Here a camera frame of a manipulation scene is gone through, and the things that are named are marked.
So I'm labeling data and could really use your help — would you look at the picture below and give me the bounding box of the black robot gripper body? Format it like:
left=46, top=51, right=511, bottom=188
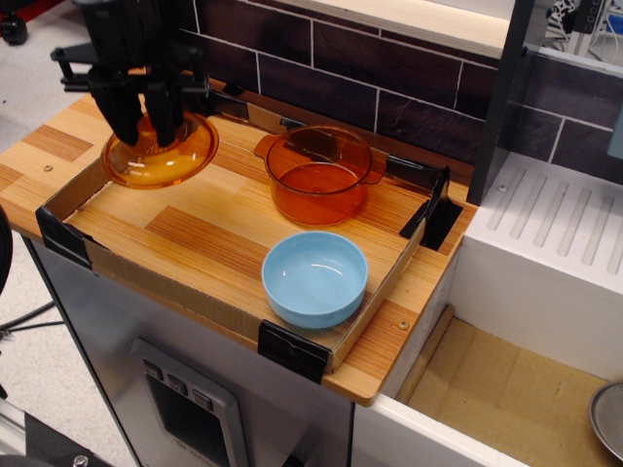
left=51, top=1, right=209, bottom=96

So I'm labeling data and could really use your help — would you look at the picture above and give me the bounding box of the light blue bowl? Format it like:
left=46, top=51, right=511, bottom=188
left=261, top=231, right=369, bottom=330

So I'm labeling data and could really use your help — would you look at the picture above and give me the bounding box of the white toy sink drainboard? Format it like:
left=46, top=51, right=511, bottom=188
left=450, top=154, right=622, bottom=380

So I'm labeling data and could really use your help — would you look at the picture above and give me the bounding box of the dark grey vertical post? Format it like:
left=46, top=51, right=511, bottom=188
left=467, top=1, right=534, bottom=205

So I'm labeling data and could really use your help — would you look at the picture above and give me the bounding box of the orange glass pot lid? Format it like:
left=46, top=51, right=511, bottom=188
left=100, top=112, right=219, bottom=189

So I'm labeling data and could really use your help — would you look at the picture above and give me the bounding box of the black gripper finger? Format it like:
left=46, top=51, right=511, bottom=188
left=144, top=82, right=183, bottom=148
left=90, top=81, right=142, bottom=146

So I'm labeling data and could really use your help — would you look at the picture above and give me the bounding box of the silver toy dishwasher front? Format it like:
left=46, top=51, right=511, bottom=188
left=27, top=241, right=353, bottom=466

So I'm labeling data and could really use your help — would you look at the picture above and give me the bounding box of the orange glass pot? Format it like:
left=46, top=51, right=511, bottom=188
left=254, top=126, right=386, bottom=225

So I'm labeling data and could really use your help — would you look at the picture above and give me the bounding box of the metal bowl edge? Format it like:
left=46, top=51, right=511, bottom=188
left=588, top=380, right=622, bottom=461

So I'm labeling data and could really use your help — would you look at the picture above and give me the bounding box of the cardboard fence with black tape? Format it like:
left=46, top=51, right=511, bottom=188
left=37, top=91, right=476, bottom=400

